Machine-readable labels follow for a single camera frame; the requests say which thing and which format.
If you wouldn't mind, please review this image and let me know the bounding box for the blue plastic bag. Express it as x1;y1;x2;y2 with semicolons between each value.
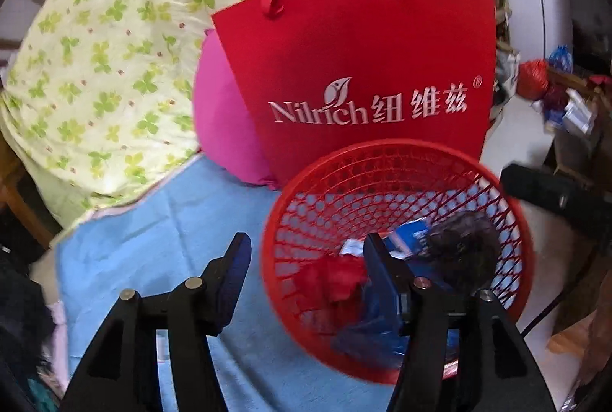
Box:
332;277;461;370

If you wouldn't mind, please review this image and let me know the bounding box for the black plastic bag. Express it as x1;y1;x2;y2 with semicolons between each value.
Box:
426;211;501;294

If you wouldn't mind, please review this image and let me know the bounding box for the red plastic bag strip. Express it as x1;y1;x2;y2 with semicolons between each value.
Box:
293;254;368;331

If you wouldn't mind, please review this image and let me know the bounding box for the long white medicine box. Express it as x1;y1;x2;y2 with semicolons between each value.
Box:
339;219;430;260

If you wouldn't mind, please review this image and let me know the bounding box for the black fuzzy garment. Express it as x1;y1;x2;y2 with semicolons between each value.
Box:
1;257;55;373

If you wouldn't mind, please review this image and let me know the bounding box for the red plastic mesh basket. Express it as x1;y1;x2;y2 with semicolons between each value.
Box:
260;140;533;385

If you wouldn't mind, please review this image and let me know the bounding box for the blue bed blanket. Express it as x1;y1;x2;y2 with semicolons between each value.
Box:
55;157;392;411

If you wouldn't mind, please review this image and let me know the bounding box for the red Nilrich shopping bag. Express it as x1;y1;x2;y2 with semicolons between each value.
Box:
213;0;496;185

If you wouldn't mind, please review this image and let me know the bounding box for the pink pillow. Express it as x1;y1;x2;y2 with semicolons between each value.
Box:
193;30;278;188

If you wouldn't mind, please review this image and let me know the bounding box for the green clover patterned quilt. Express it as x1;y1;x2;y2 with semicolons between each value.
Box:
1;0;243;228

